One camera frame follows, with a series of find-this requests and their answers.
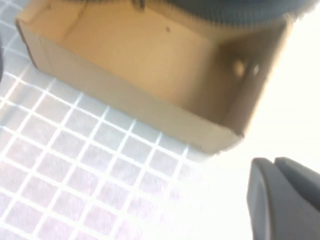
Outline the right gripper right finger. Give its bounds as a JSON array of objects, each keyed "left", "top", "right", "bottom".
[{"left": 273, "top": 156, "right": 320, "bottom": 211}]

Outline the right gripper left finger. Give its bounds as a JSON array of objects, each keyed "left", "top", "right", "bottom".
[{"left": 246, "top": 156, "right": 320, "bottom": 240}]

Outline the black knit sneaker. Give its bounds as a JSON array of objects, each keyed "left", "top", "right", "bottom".
[{"left": 82, "top": 0, "right": 315, "bottom": 25}]

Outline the brown cardboard shoe box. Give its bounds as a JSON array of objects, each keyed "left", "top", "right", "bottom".
[{"left": 14, "top": 0, "right": 294, "bottom": 156}]

